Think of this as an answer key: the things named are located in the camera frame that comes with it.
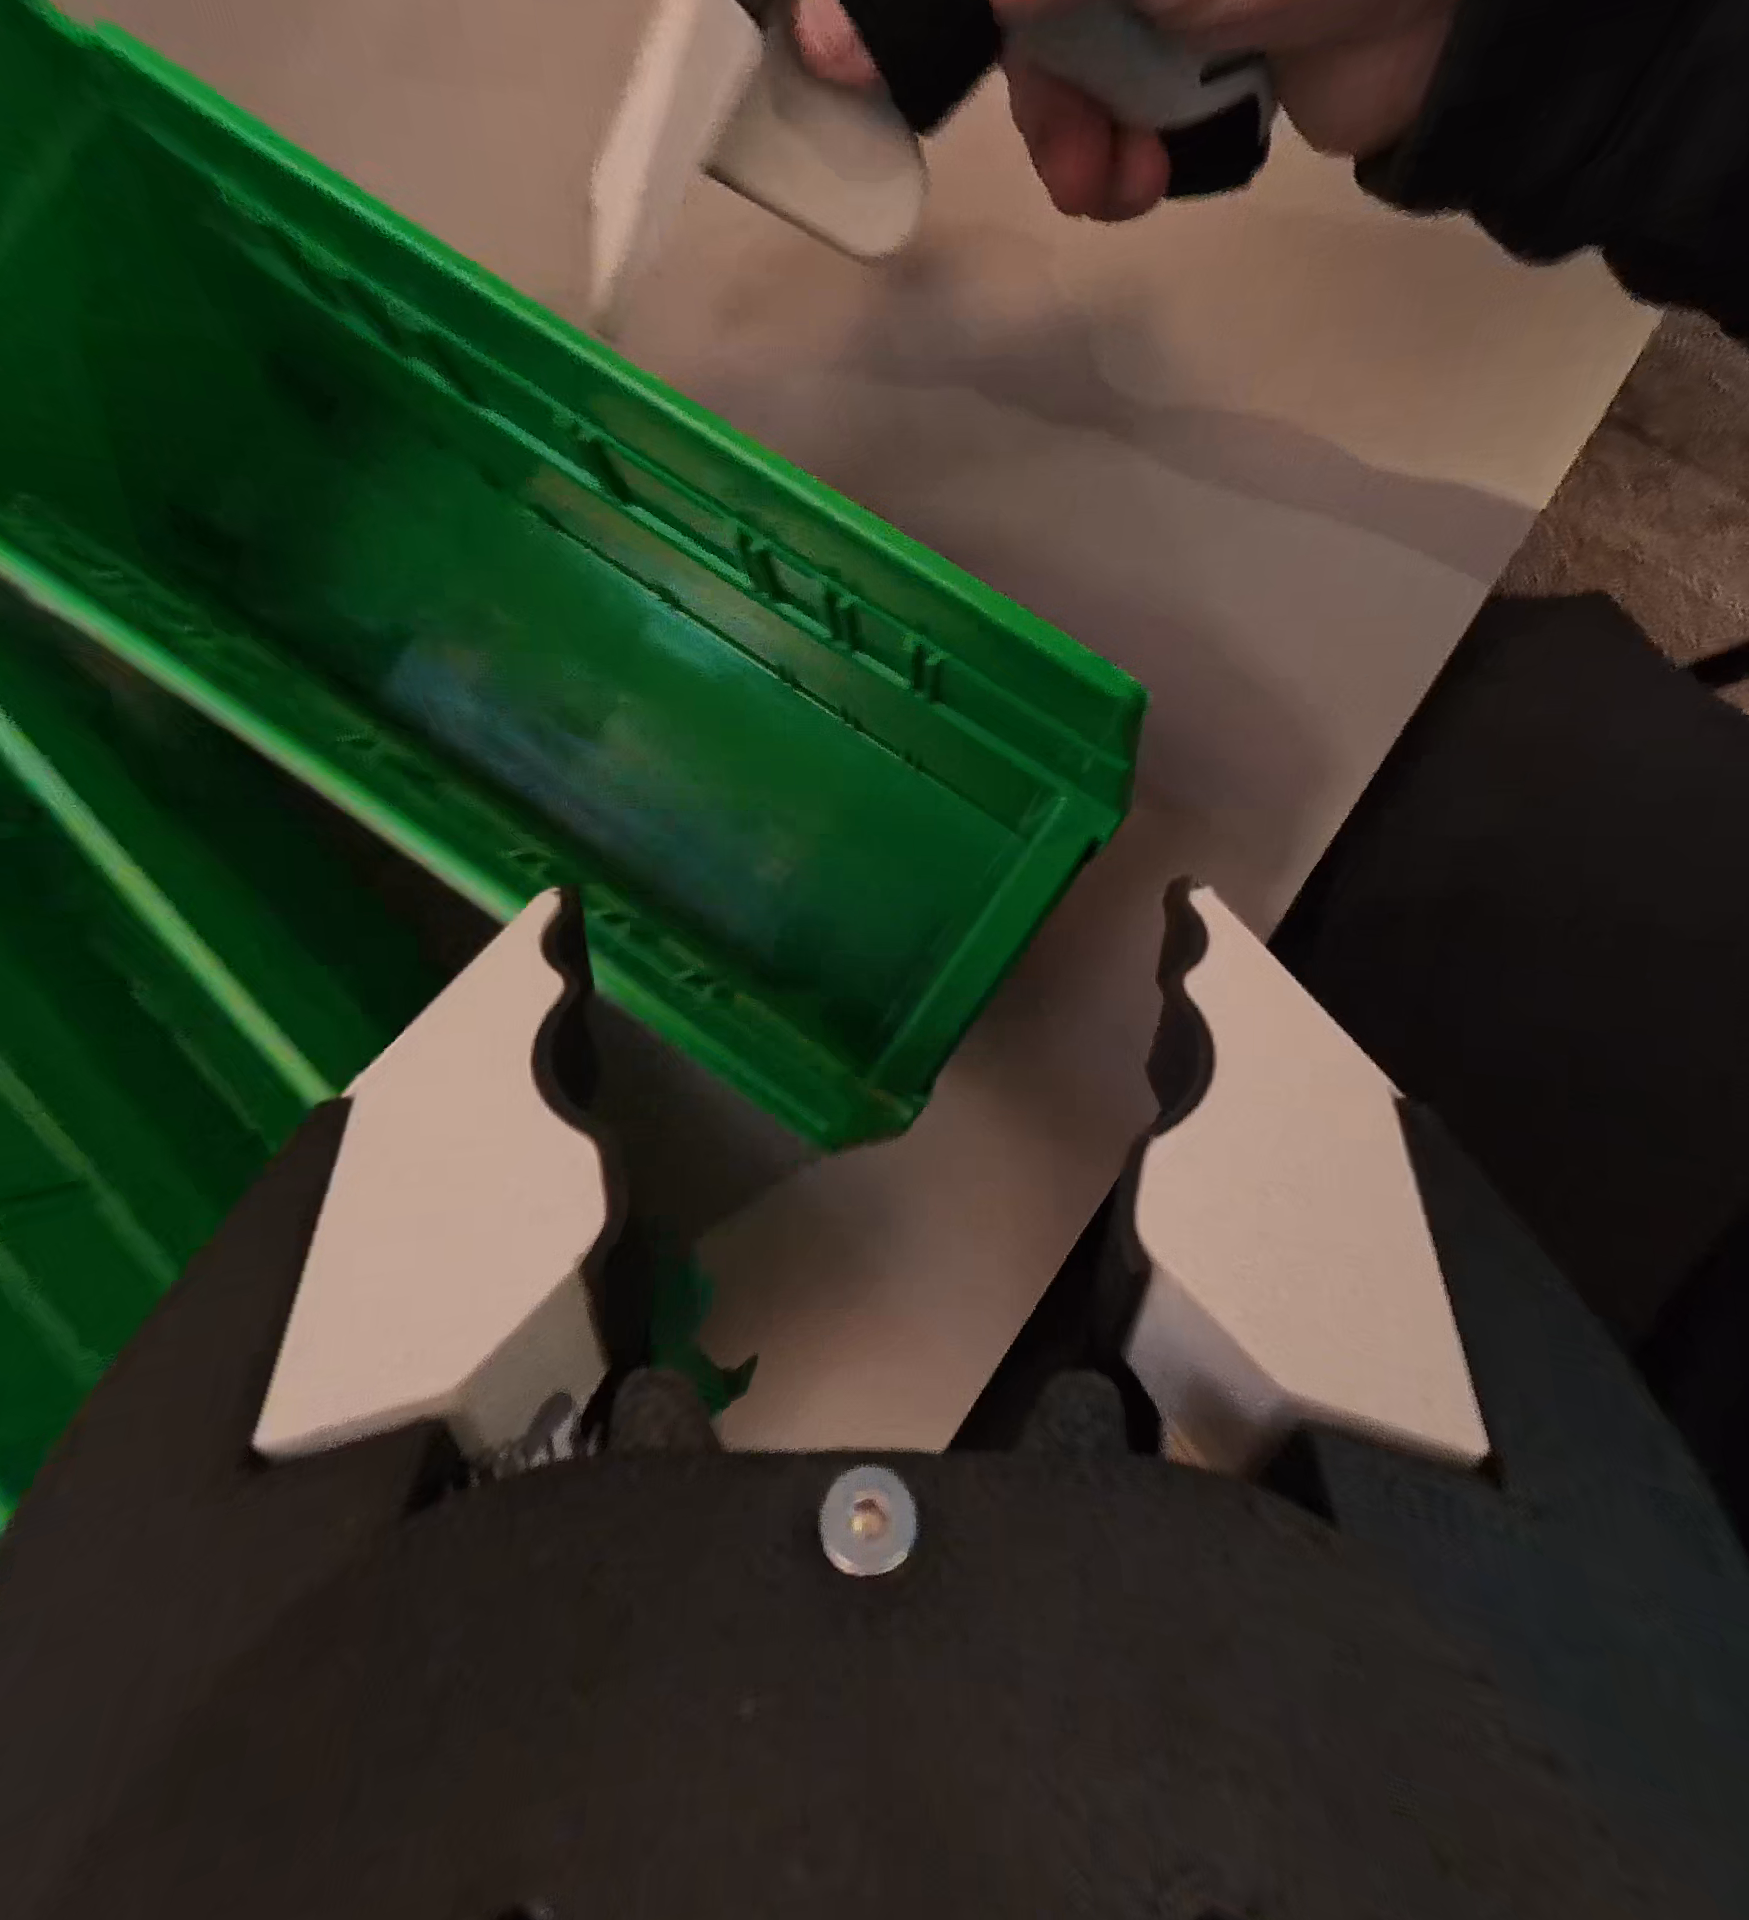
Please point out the person's right forearm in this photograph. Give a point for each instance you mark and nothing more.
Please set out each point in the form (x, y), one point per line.
(1640, 150)

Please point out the person's right hand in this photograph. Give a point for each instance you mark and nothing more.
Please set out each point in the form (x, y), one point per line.
(1354, 75)

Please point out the green plastic bin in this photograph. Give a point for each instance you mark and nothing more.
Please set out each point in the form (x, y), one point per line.
(93, 1049)
(441, 601)

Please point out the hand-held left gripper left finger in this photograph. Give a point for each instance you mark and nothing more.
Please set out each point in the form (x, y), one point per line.
(441, 1230)

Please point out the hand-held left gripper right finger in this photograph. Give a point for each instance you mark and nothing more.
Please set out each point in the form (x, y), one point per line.
(1294, 1230)

